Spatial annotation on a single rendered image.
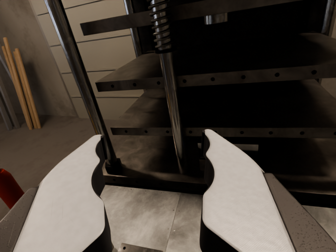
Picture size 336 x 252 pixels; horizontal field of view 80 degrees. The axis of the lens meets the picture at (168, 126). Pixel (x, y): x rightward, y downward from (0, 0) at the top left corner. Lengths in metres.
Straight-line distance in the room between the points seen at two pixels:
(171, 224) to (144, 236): 0.11
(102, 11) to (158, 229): 2.85
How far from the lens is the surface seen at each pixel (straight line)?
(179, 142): 0.96
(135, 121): 1.11
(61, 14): 0.98
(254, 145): 0.98
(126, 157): 1.29
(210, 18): 1.07
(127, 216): 0.96
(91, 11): 3.33
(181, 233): 0.86
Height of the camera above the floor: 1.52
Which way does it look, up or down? 29 degrees down
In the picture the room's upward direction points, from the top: 10 degrees counter-clockwise
